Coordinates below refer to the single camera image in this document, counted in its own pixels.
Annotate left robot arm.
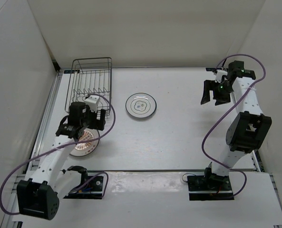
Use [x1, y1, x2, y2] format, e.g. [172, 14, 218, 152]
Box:
[17, 102, 106, 220]

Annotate wire dish rack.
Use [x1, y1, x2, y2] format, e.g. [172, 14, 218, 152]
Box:
[63, 57, 112, 116]

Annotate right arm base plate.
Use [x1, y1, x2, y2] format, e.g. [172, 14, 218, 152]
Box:
[182, 173, 234, 201]

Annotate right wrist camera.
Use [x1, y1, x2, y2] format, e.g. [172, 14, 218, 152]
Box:
[214, 69, 227, 83]

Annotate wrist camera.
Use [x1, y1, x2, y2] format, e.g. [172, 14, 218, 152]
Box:
[84, 95, 100, 113]
[214, 69, 227, 83]

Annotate white plate clover motif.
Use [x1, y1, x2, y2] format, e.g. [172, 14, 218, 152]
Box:
[125, 93, 157, 120]

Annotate orange sunburst plate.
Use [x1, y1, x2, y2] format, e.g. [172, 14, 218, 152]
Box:
[70, 129, 100, 157]

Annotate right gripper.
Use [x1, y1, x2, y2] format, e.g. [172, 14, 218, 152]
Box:
[200, 80, 234, 106]

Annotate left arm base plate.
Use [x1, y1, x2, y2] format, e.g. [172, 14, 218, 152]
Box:
[64, 172, 109, 200]

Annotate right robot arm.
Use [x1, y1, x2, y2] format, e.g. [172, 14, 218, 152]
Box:
[201, 60, 272, 190]

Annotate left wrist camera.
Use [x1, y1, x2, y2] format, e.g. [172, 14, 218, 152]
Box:
[84, 95, 100, 113]

